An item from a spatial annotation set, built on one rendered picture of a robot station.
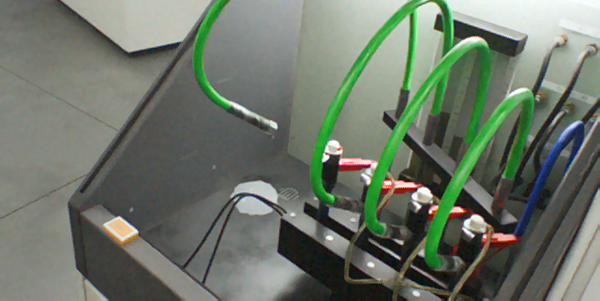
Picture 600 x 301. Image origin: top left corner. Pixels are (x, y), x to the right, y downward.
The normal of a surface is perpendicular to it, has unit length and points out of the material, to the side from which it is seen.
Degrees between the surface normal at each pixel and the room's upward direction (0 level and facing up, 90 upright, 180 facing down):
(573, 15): 90
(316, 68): 90
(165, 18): 90
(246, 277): 0
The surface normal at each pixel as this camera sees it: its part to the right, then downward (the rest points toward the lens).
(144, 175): 0.76, 0.40
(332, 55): -0.65, 0.34
